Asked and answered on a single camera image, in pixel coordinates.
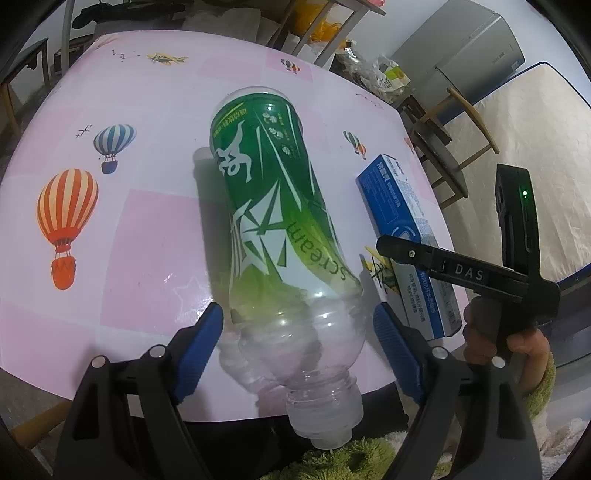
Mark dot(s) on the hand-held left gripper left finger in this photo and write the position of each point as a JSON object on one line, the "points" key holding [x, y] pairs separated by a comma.
{"points": [[198, 355]]}

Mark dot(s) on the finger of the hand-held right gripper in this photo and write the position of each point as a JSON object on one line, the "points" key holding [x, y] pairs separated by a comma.
{"points": [[406, 251]]}

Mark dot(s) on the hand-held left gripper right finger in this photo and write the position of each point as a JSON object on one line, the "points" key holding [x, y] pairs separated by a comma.
{"points": [[397, 350]]}

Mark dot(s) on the blue toothpaste box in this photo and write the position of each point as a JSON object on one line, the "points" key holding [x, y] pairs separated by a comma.
{"points": [[397, 194]]}

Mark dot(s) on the green label plastic bottle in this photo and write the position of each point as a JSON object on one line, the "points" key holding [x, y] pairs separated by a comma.
{"points": [[258, 184]]}

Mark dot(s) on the person's right forearm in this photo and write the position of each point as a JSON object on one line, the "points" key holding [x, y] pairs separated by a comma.
{"points": [[542, 392]]}

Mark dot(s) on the person's right hand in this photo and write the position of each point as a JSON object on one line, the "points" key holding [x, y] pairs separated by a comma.
{"points": [[531, 344]]}

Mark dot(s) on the beige mattress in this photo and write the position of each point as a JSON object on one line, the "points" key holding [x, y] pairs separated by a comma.
{"points": [[554, 138]]}

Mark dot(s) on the wooden chair with dark seat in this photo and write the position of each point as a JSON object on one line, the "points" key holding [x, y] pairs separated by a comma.
{"points": [[431, 143], [27, 60]]}

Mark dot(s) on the green fuzzy sweater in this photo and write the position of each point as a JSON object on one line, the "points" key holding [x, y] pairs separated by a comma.
{"points": [[351, 461]]}

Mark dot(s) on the pink printed tablecloth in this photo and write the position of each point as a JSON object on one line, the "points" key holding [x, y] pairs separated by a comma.
{"points": [[138, 240]]}

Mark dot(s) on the brown wooden stool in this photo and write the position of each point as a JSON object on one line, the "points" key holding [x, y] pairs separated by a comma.
{"points": [[413, 108]]}

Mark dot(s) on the grey refrigerator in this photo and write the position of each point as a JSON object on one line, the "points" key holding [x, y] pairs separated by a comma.
{"points": [[471, 50]]}

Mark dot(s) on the pile of plastic bags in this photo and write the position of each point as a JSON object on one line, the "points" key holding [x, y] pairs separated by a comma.
{"points": [[383, 74]]}

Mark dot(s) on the yellow plastic bag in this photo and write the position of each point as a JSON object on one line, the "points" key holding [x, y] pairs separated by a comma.
{"points": [[323, 27]]}

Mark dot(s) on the white sack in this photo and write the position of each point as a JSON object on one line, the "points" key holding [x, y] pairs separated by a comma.
{"points": [[249, 18]]}

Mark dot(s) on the wooden side table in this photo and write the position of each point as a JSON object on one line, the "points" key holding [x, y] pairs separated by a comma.
{"points": [[68, 32]]}

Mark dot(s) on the dark cloth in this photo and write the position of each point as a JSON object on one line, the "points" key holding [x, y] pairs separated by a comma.
{"points": [[101, 9]]}

